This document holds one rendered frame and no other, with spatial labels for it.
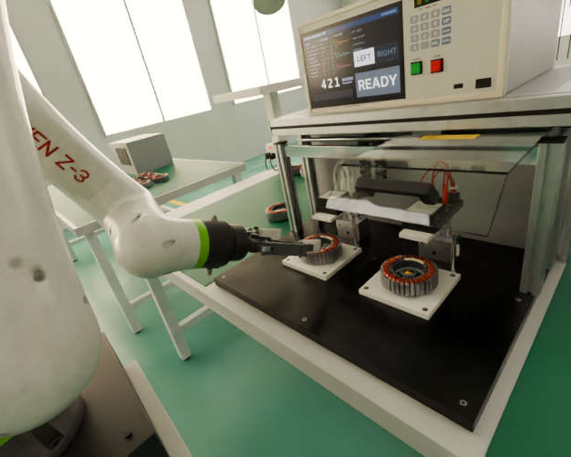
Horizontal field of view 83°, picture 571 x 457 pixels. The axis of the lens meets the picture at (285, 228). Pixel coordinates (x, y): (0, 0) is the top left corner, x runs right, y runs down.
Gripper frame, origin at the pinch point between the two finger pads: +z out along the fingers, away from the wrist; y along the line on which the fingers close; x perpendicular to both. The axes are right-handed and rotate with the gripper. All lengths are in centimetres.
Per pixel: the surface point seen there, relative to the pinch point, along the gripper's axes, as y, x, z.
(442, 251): 26.5, 2.3, 20.4
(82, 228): -132, -21, -18
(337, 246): 5.6, -0.6, 9.4
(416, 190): 35.0, 14.0, -15.7
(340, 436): -4, -76, 41
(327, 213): 0.9, 6.9, 9.6
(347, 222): 0.7, 4.6, 19.1
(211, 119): -449, 108, 226
